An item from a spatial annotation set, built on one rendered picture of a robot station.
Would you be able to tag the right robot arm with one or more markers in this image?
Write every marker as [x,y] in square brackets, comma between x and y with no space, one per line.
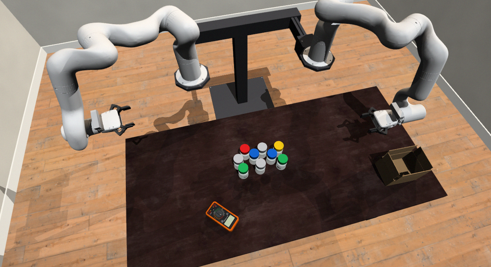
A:
[99,52]

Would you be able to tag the open brown cardboard box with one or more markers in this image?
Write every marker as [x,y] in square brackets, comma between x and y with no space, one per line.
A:
[403,165]

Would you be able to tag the orange digital multimeter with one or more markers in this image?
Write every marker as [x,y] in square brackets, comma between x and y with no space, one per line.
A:
[222,216]

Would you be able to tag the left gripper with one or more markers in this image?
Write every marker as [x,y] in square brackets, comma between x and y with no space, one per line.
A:
[383,119]

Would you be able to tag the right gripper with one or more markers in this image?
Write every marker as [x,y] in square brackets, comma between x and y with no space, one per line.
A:
[111,120]

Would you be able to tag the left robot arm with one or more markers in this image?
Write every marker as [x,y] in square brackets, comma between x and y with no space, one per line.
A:
[432,52]

